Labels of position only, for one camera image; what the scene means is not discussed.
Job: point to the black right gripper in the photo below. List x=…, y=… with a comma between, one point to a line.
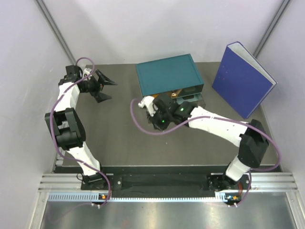
x=153, y=119

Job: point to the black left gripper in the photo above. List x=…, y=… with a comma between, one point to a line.
x=103, y=80

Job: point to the teal drawer organizer box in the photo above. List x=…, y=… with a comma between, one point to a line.
x=175, y=71

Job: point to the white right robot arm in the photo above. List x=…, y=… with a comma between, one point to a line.
x=248, y=137

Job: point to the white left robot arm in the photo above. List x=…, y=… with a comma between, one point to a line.
x=69, y=132

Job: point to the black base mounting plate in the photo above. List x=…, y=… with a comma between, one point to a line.
x=166, y=181

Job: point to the blue ring binder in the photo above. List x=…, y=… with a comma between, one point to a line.
x=241, y=80

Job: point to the grey slotted cable duct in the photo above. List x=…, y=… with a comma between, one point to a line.
x=97, y=197

